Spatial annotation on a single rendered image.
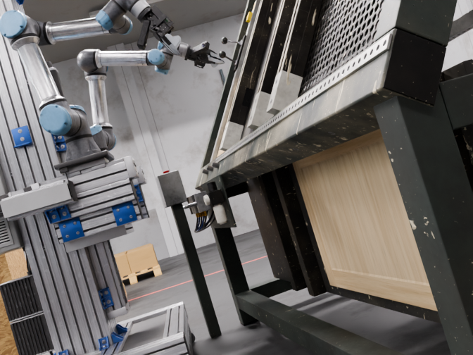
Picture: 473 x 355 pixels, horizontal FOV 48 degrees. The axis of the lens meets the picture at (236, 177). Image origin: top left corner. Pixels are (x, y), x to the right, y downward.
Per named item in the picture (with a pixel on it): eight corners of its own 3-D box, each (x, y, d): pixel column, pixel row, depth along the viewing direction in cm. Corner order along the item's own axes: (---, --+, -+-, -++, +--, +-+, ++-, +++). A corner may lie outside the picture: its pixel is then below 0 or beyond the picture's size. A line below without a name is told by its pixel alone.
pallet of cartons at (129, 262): (110, 283, 795) (103, 258, 796) (165, 265, 803) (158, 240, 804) (96, 295, 682) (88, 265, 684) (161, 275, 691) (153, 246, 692)
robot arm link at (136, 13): (129, 8, 210) (131, 16, 218) (137, 17, 211) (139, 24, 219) (143, -4, 211) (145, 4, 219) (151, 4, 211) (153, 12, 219)
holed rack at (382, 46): (215, 164, 255) (214, 164, 254) (217, 158, 255) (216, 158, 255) (388, 49, 95) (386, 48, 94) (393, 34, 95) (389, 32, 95)
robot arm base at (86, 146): (63, 163, 223) (57, 140, 223) (71, 166, 238) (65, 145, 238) (99, 153, 224) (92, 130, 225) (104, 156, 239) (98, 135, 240)
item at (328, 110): (212, 194, 309) (194, 189, 307) (217, 174, 311) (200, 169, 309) (436, 108, 95) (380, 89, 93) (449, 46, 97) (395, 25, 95)
